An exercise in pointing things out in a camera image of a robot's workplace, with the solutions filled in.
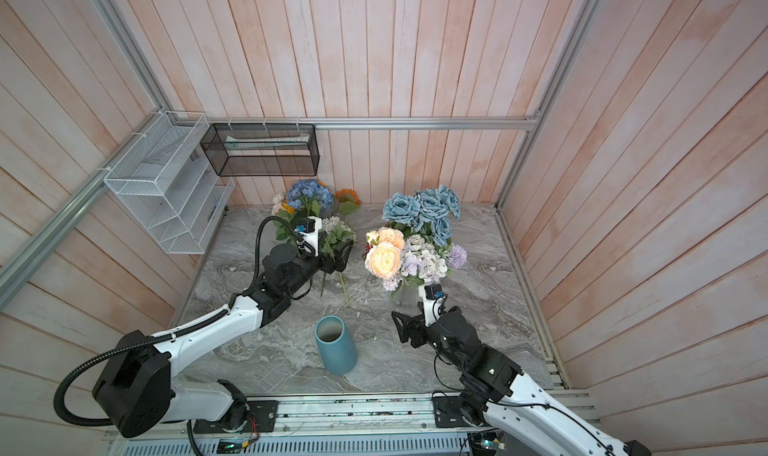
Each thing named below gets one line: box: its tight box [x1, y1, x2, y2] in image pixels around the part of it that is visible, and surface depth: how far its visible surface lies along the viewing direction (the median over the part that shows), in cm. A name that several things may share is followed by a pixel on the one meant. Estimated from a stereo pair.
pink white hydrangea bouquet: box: [383, 234, 468, 291], surface depth 71 cm
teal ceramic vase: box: [314, 315, 357, 376], surface depth 72 cm
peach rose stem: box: [364, 226, 405, 279], surface depth 59 cm
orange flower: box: [335, 188, 362, 215], surface depth 121 cm
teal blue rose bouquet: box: [382, 184, 461, 246], surface depth 71 cm
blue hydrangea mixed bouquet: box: [271, 179, 335, 241], surface depth 112 cm
